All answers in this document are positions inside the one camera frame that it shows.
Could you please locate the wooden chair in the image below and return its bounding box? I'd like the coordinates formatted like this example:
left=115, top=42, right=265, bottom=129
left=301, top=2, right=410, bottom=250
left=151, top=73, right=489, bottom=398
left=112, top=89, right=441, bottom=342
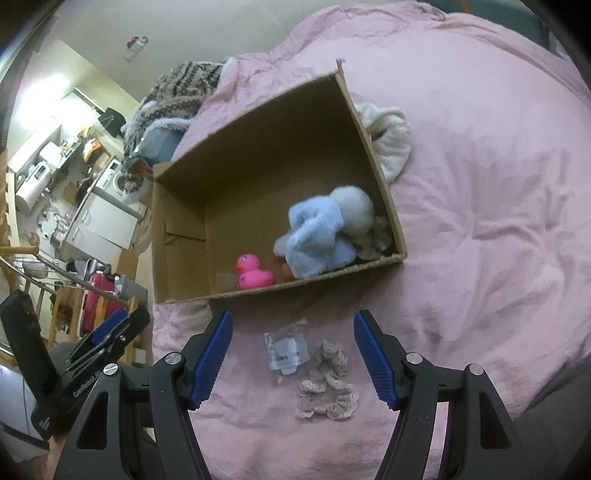
left=44, top=285, right=139, bottom=350

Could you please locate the white ruffled scrunchie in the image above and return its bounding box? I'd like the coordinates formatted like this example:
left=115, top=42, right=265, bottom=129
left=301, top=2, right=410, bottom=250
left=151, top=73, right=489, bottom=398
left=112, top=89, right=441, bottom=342
left=356, top=216, right=394, bottom=261

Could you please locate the clear labelled plastic packet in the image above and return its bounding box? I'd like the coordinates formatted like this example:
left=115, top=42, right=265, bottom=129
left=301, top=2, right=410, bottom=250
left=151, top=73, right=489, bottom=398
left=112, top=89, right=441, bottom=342
left=263, top=318, right=311, bottom=385

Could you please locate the blue fur-trimmed jacket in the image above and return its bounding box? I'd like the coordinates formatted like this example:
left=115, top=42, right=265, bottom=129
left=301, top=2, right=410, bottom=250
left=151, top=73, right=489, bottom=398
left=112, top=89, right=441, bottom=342
left=121, top=117, right=192, bottom=204

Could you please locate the beige lace scrunchie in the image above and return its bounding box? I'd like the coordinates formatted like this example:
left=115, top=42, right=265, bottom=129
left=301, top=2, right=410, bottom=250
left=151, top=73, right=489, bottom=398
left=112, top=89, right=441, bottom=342
left=295, top=340, right=360, bottom=421

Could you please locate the light blue plush toy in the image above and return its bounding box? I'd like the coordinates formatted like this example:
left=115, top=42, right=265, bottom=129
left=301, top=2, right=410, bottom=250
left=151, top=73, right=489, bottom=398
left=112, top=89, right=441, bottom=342
left=273, top=186, right=381, bottom=279

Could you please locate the pink bed duvet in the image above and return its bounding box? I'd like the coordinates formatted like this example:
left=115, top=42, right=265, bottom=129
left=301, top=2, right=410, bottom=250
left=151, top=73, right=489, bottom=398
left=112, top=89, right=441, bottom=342
left=152, top=2, right=590, bottom=479

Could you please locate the cream fluffy cloth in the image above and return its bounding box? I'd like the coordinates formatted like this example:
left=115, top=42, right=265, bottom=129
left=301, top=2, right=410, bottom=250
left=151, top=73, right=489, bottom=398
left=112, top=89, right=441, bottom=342
left=356, top=102, right=412, bottom=184

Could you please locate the teal headboard cushion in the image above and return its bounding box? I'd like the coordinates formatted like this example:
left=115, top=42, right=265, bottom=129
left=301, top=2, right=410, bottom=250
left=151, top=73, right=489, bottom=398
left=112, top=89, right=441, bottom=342
left=429, top=0, right=550, bottom=49

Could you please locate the white washing machine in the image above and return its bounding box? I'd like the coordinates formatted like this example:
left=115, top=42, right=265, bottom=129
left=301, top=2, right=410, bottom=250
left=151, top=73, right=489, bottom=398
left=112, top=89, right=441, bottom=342
left=93, top=157, right=126, bottom=204

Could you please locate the white kitchen cabinet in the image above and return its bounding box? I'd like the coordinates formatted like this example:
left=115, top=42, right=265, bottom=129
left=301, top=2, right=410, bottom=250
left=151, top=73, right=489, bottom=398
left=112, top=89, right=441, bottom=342
left=58, top=192, right=146, bottom=264

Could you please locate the pink rubber duck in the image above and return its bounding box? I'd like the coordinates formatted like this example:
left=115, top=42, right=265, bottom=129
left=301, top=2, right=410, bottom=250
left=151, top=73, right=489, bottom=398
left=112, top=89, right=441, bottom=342
left=235, top=254, right=276, bottom=290

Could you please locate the patterned knit blanket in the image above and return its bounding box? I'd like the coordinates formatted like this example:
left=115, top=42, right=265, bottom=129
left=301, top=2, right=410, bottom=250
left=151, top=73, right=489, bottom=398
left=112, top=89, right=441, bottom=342
left=121, top=61, right=223, bottom=156

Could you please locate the red suitcase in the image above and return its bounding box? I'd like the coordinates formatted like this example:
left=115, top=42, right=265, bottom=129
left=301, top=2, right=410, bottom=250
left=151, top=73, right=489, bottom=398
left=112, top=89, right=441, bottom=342
left=80, top=272, right=121, bottom=335

